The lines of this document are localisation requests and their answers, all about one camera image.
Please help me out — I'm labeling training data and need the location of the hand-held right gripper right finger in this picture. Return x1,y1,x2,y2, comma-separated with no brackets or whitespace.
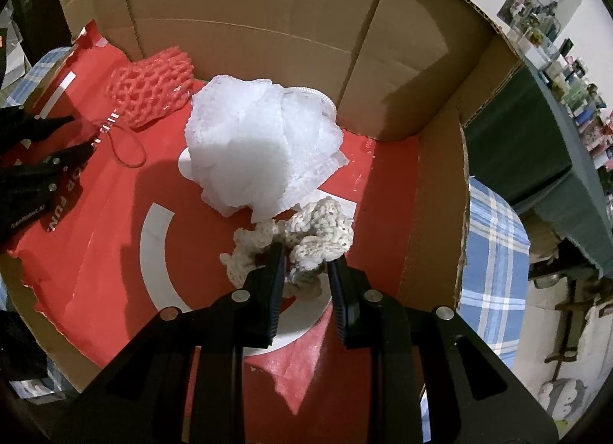
327,257,559,444

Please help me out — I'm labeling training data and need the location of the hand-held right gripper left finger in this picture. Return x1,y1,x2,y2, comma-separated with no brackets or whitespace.
67,242,288,444

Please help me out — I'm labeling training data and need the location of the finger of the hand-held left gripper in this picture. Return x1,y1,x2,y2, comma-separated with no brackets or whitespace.
33,144,94,174
0,106,74,143

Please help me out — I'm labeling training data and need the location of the cream crochet scrunchie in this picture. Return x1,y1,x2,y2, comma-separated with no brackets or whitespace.
219,196,355,296

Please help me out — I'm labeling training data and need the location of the red cord loop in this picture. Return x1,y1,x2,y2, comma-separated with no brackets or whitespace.
96,121,147,169

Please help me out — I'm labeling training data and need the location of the coral foam mesh net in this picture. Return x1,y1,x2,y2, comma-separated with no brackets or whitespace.
106,46,195,129

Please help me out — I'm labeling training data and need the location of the white mesh bath loofah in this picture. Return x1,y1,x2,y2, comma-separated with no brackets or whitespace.
184,75,349,222

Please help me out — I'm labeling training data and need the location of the cardboard box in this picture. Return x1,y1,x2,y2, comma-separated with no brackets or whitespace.
0,0,525,392

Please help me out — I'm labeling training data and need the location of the green cloth covered table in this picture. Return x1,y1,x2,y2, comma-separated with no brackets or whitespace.
462,58,613,277

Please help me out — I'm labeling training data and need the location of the grey plush toy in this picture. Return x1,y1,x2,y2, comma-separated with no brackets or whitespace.
539,379,587,421

